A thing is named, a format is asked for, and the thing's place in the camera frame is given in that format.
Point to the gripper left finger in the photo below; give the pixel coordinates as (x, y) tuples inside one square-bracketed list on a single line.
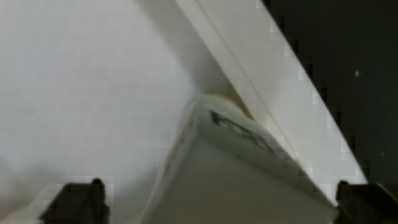
[(78, 206)]

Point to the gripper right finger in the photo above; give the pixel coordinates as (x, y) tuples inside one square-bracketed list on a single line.
[(366, 203)]

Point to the white leg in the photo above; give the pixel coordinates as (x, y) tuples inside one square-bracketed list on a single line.
[(231, 181)]

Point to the white square table top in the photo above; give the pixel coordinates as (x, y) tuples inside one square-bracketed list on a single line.
[(108, 62)]

